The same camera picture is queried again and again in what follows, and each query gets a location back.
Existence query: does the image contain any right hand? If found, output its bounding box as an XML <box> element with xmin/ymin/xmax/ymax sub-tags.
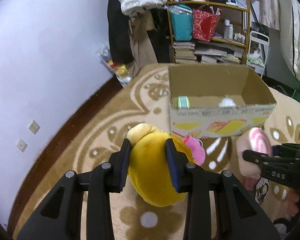
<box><xmin>283</xmin><ymin>188</ymin><xmax>300</xmax><ymax>218</ymax></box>

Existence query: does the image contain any black hanging coat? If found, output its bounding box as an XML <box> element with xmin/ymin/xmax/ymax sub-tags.
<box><xmin>107</xmin><ymin>0</ymin><xmax>134</xmax><ymax>64</ymax></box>

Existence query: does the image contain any teal storage bag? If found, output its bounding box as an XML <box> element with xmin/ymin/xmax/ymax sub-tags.
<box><xmin>167</xmin><ymin>4</ymin><xmax>193</xmax><ymax>41</ymax></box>

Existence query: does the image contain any white fluffy plush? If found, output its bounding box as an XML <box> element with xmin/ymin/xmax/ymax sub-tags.
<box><xmin>218</xmin><ymin>95</ymin><xmax>236</xmax><ymax>108</ymax></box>

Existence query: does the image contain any white metal cart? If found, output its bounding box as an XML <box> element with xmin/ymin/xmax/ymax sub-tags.
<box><xmin>246</xmin><ymin>31</ymin><xmax>270</xmax><ymax>77</ymax></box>

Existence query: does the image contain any plastic bag of snacks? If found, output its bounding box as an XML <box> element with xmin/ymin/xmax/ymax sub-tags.
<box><xmin>97</xmin><ymin>43</ymin><xmax>132</xmax><ymax>87</ymax></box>

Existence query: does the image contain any wall socket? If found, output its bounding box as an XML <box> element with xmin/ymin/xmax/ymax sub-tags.
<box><xmin>28</xmin><ymin>120</ymin><xmax>40</xmax><ymax>134</ymax></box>
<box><xmin>16</xmin><ymin>139</ymin><xmax>27</xmax><ymax>152</ymax></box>

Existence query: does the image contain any wooden bookshelf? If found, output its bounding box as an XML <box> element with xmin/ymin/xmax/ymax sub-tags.
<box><xmin>166</xmin><ymin>0</ymin><xmax>251</xmax><ymax>64</ymax></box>

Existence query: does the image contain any lower wall socket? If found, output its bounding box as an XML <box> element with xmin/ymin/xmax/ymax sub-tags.
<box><xmin>16</xmin><ymin>139</ymin><xmax>27</xmax><ymax>152</ymax></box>

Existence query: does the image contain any white bottle on shelf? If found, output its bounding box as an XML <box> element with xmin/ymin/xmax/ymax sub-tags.
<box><xmin>224</xmin><ymin>19</ymin><xmax>230</xmax><ymax>40</ymax></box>

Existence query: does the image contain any hexagonal anime character pillow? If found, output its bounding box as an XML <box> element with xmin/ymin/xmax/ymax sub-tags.
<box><xmin>255</xmin><ymin>178</ymin><xmax>269</xmax><ymax>205</ymax></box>

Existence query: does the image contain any beige hanging garment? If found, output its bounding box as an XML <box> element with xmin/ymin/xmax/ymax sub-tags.
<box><xmin>127</xmin><ymin>11</ymin><xmax>158</xmax><ymax>77</ymax></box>

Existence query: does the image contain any small magenta plush toy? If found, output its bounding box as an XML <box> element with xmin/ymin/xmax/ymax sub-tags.
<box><xmin>182</xmin><ymin>135</ymin><xmax>206</xmax><ymax>165</ymax></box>

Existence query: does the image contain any stack of books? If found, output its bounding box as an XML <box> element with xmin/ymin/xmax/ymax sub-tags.
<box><xmin>172</xmin><ymin>42</ymin><xmax>197</xmax><ymax>63</ymax></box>

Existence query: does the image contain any cardboard box with yellow print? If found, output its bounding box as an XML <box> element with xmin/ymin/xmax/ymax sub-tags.
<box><xmin>168</xmin><ymin>63</ymin><xmax>276</xmax><ymax>138</ymax></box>

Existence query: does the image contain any green tissue pack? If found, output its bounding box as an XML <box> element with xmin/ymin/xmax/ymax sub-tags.
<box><xmin>177</xmin><ymin>95</ymin><xmax>191</xmax><ymax>109</ymax></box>

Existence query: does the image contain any yellow plush toy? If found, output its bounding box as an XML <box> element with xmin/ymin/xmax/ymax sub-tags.
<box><xmin>127</xmin><ymin>123</ymin><xmax>195</xmax><ymax>207</ymax></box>

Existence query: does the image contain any pink swirl roll pillow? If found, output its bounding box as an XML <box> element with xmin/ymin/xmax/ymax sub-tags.
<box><xmin>236</xmin><ymin>127</ymin><xmax>273</xmax><ymax>179</ymax></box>

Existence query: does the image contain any red gift bag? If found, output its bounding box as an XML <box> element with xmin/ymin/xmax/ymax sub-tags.
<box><xmin>192</xmin><ymin>4</ymin><xmax>223</xmax><ymax>42</ymax></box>

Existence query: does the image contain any upper wall socket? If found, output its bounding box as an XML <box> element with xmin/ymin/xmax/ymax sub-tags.
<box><xmin>28</xmin><ymin>120</ymin><xmax>40</xmax><ymax>134</ymax></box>

